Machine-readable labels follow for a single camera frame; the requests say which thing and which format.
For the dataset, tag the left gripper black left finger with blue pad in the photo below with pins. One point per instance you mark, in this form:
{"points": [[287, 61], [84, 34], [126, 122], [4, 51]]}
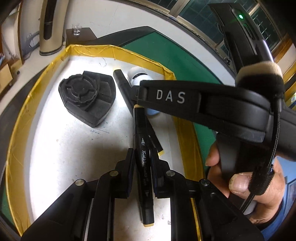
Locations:
{"points": [[85, 210]]}

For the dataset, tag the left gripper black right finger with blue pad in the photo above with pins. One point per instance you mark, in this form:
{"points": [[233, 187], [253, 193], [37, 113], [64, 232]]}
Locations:
{"points": [[199, 211]]}

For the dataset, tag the black marker beige caps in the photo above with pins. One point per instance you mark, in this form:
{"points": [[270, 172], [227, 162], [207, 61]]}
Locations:
{"points": [[143, 166]]}

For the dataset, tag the small white bottle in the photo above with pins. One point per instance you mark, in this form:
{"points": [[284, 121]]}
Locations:
{"points": [[136, 75]]}

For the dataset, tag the black marker light blue cap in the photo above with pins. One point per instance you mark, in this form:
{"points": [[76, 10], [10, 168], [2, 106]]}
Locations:
{"points": [[126, 89]]}

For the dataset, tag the blue sleeve forearm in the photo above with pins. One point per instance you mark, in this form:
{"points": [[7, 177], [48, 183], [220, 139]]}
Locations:
{"points": [[280, 196]]}

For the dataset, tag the person right hand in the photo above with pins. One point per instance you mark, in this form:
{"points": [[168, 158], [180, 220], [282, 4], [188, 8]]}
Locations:
{"points": [[243, 185]]}

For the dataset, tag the window with grille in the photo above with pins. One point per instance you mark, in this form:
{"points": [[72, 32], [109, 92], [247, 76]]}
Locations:
{"points": [[201, 16]]}

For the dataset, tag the dark wooden side table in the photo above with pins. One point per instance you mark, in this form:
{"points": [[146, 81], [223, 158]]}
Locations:
{"points": [[86, 35]]}

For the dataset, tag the clear drinking glass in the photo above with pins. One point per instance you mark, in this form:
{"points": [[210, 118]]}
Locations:
{"points": [[76, 29]]}

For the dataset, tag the beige tower fan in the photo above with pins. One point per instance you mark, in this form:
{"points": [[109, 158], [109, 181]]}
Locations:
{"points": [[52, 21]]}

